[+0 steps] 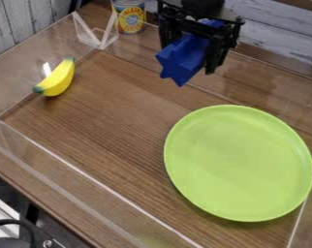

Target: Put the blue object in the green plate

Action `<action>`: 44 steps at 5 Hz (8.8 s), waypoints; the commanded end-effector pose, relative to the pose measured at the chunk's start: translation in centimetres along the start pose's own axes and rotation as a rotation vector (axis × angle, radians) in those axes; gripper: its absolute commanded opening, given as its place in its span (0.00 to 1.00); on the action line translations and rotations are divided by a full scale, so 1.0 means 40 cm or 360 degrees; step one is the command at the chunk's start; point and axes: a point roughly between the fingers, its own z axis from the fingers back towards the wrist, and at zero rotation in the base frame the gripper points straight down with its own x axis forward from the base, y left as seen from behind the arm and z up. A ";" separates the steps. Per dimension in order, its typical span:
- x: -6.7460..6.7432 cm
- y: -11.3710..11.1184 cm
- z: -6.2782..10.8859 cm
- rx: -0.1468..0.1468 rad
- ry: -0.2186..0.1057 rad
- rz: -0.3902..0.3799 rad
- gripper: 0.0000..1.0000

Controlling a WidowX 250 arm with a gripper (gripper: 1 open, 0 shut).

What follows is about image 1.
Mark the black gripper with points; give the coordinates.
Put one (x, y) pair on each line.
(205, 18)

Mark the blue star-shaped block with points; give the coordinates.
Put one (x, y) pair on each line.
(184, 58)

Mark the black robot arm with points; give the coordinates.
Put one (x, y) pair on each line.
(204, 18)

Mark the green round plate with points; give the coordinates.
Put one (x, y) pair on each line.
(239, 163)

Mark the yellow blue labelled can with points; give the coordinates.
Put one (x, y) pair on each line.
(131, 15)

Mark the yellow toy banana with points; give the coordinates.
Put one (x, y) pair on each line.
(56, 83)

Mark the clear acrylic corner bracket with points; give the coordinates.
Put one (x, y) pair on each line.
(95, 37)

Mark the clear acrylic front wall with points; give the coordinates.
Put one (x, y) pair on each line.
(103, 217)

